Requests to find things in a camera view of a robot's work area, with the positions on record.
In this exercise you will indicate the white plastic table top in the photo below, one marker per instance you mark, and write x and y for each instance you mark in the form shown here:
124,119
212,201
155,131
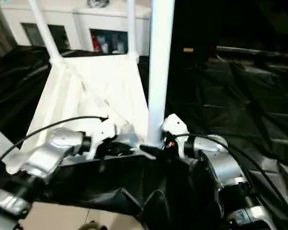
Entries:
98,83

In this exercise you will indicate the white plastic table leg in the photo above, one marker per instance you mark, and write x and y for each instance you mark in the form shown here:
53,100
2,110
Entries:
44,31
131,28
0,141
158,72

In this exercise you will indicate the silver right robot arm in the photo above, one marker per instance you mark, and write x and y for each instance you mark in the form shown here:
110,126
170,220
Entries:
220,167

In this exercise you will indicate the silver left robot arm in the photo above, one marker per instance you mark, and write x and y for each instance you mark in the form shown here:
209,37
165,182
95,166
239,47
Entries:
45,153

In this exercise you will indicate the black mat cloth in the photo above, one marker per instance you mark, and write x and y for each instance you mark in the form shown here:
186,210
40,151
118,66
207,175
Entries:
242,95

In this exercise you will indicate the grey metal bar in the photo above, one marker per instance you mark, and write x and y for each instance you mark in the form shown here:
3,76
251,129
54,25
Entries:
256,51

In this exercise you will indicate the white glass-door cabinet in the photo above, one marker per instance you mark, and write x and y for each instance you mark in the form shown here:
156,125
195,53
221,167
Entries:
74,21

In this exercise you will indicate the grey bundle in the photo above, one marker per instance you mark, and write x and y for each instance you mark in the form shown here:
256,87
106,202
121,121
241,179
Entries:
98,3

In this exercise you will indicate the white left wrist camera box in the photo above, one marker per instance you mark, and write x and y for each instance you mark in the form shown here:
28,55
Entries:
103,134

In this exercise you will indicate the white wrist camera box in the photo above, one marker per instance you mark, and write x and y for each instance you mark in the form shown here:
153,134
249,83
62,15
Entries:
103,134
175,124

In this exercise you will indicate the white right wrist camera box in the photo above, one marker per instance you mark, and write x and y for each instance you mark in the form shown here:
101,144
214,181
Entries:
175,124

